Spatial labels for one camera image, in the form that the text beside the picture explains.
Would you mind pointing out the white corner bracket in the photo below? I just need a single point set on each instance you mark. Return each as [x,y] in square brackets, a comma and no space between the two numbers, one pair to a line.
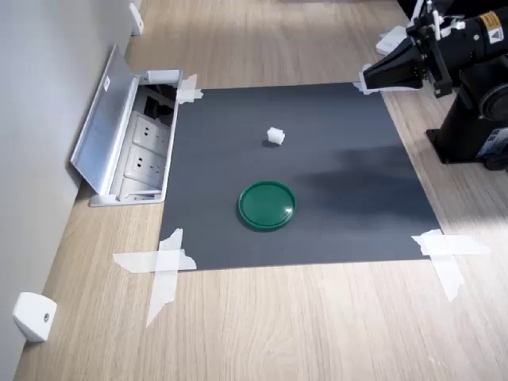
[136,18]
[33,316]

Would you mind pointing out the dark grey mat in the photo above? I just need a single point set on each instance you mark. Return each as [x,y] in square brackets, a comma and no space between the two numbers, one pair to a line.
[317,198]

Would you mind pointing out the small white plastic terminal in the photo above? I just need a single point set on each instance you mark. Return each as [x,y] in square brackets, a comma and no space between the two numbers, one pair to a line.
[275,136]

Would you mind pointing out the white power socket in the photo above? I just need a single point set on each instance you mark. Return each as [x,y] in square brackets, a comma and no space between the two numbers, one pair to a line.
[143,163]
[148,133]

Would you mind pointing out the round green lid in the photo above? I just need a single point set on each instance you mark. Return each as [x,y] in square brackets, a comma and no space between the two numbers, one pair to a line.
[267,205]

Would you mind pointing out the white stand with foot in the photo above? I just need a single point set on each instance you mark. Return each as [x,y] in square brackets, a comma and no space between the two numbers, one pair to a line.
[391,39]

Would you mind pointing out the white gripper camera box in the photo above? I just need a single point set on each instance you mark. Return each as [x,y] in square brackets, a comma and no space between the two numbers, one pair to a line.
[452,24]

